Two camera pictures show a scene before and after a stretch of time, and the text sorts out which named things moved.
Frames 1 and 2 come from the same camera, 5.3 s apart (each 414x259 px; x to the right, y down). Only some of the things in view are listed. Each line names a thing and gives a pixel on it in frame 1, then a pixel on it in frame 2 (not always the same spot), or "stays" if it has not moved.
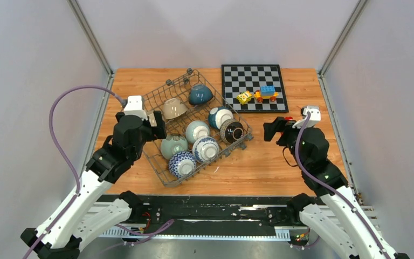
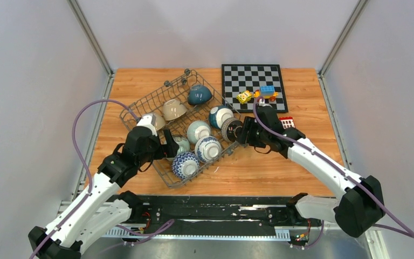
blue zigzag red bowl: x=182 y=164 stays
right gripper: x=278 y=124 -> x=249 y=124
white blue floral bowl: x=205 y=149 stays
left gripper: x=158 y=132 -> x=168 y=150
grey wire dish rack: x=201 y=129 stays
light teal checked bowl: x=197 y=129 stays
